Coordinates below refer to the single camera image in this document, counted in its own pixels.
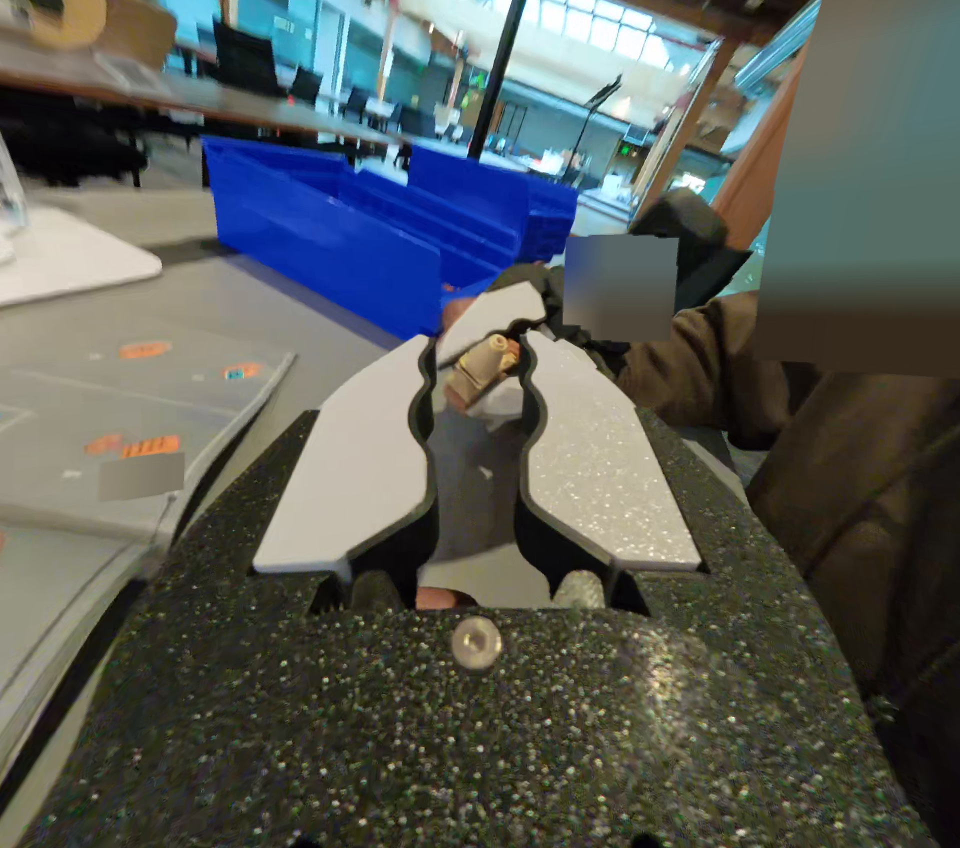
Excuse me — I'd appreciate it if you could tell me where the black pole stand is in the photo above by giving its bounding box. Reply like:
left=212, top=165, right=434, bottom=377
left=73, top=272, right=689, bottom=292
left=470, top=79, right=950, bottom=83
left=466, top=0, right=564, bottom=161

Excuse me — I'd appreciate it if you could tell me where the person's right forearm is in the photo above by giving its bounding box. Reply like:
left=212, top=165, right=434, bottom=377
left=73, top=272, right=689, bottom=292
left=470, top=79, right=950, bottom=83
left=615, top=293, right=826, bottom=452

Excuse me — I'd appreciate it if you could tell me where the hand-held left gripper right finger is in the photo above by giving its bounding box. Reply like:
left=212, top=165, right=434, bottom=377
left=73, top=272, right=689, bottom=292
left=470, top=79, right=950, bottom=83
left=517, top=330, right=707, bottom=575

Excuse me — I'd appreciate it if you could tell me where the black office chair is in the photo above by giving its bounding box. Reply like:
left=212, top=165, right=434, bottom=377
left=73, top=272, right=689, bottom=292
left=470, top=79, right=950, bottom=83
left=212, top=19, right=279, bottom=95

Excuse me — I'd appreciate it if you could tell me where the brown toy brick assembly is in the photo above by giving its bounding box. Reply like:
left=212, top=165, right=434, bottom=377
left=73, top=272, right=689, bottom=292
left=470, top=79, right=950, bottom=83
left=444, top=336, right=524, bottom=416

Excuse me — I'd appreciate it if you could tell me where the white monitor stand base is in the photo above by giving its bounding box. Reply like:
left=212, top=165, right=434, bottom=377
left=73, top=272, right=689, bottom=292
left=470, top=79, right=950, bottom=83
left=0, top=203, right=164, bottom=309

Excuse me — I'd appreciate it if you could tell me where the wooden post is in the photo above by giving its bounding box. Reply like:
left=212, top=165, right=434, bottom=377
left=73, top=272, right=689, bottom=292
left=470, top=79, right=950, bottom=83
left=637, top=38, right=744, bottom=219
left=712, top=38, right=811, bottom=249

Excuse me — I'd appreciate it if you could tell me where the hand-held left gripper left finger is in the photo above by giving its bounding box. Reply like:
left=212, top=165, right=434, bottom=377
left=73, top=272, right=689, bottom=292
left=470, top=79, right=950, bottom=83
left=253, top=336, right=441, bottom=608

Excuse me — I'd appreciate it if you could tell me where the blue plastic bin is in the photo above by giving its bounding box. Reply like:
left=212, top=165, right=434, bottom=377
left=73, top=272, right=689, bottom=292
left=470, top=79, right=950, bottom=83
left=202, top=137, right=444, bottom=339
left=408, top=145, right=579, bottom=287

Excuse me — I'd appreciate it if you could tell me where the long wooden table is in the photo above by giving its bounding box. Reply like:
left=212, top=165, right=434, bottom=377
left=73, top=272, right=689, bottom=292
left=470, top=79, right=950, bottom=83
left=0, top=49, right=406, bottom=148

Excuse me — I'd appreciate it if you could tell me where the grey instruction booklet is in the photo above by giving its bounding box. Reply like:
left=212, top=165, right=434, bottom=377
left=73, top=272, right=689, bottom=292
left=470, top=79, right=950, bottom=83
left=0, top=319, right=297, bottom=774

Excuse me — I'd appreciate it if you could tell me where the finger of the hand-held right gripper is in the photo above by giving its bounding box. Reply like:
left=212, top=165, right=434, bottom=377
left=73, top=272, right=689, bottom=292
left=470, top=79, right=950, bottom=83
left=435, top=281, right=547, bottom=370
left=472, top=375, right=530, bottom=432

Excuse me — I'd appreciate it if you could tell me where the grey desk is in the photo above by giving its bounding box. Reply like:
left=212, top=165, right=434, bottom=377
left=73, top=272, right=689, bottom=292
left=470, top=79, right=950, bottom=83
left=0, top=188, right=751, bottom=848

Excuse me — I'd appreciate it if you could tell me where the person's brown jacket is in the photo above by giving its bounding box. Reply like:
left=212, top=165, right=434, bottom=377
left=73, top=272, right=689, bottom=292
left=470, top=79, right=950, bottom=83
left=750, top=368, right=960, bottom=848

